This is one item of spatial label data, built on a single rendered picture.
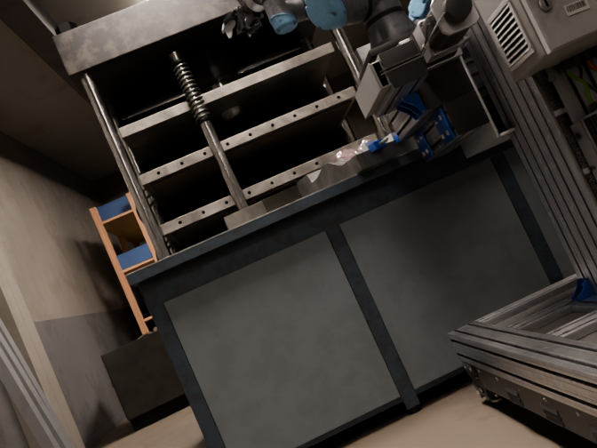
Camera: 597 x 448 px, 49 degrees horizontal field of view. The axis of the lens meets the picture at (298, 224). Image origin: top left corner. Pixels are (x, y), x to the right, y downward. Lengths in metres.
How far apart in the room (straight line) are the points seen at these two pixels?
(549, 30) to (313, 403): 1.37
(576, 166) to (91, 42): 2.27
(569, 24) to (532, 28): 0.07
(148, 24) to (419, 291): 1.76
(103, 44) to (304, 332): 1.68
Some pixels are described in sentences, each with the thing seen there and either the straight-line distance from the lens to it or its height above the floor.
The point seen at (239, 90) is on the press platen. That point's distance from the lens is 3.20.
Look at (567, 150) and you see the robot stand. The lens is 1.58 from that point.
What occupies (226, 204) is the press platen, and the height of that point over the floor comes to 1.01.
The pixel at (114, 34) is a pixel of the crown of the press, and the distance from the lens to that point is 3.20.
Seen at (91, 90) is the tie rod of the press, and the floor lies 1.72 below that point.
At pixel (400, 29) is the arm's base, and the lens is 1.88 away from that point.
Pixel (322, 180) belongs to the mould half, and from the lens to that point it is 2.42.
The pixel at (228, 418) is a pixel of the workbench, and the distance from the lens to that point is 2.22.
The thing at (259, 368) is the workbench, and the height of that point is 0.35.
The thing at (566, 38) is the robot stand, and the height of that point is 0.77.
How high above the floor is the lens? 0.57
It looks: 4 degrees up
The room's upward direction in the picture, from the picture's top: 24 degrees counter-clockwise
